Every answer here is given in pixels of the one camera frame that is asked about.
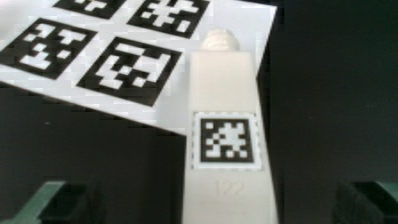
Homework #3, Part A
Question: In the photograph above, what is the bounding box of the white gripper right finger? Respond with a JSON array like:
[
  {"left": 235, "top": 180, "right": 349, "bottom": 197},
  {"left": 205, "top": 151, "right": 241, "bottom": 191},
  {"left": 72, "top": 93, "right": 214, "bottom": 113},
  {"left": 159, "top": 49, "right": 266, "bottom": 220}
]
[{"left": 333, "top": 181, "right": 398, "bottom": 224}]

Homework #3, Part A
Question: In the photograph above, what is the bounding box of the printed fiducial marker sheet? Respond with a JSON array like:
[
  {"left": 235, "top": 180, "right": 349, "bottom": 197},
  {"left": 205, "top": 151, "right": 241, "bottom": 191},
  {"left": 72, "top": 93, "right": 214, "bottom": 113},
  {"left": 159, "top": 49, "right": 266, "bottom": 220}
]
[{"left": 0, "top": 0, "right": 276, "bottom": 134}]

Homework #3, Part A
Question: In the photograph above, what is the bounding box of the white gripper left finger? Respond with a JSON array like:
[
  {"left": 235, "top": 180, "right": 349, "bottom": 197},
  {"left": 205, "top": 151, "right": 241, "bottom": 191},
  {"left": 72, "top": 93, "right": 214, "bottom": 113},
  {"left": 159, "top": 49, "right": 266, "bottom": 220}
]
[{"left": 10, "top": 181, "right": 88, "bottom": 224}]

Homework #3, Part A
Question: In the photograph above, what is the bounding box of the white leg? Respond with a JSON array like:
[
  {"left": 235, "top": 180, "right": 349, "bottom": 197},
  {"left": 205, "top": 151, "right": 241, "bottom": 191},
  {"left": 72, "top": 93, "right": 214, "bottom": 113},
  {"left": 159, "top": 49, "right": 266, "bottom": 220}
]
[{"left": 180, "top": 29, "right": 278, "bottom": 224}]

